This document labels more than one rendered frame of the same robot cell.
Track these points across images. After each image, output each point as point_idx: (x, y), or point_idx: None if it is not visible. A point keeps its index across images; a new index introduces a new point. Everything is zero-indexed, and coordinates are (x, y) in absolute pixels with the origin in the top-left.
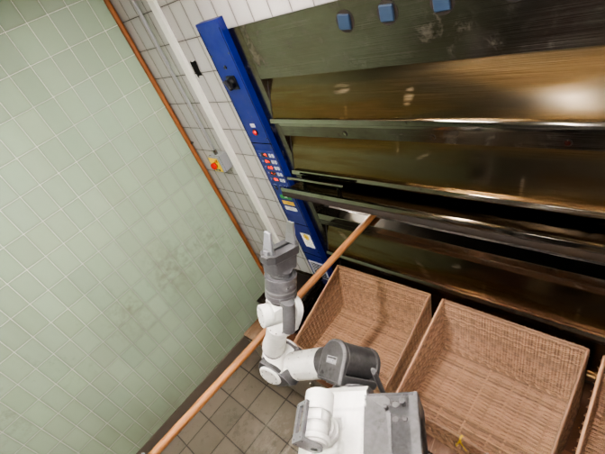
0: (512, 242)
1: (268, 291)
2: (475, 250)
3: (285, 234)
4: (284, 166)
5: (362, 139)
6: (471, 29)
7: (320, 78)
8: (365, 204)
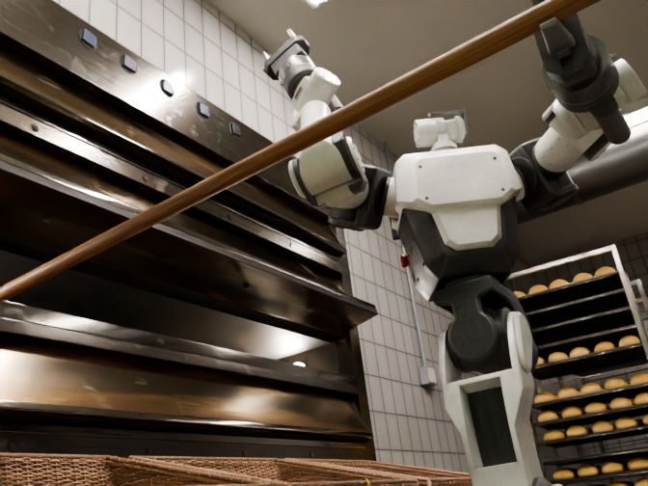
0: (250, 263)
1: (314, 66)
2: (171, 337)
3: (267, 58)
4: None
5: (60, 147)
6: (181, 115)
7: (15, 56)
8: (110, 198)
